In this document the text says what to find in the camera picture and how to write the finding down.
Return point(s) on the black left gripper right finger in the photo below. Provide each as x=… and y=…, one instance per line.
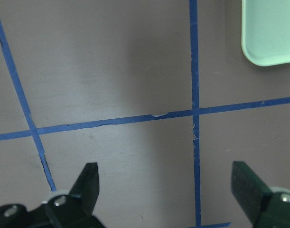
x=251, y=193

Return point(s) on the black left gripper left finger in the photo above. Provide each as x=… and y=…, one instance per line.
x=85, y=188

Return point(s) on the mint green tray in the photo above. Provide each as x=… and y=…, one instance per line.
x=265, y=34

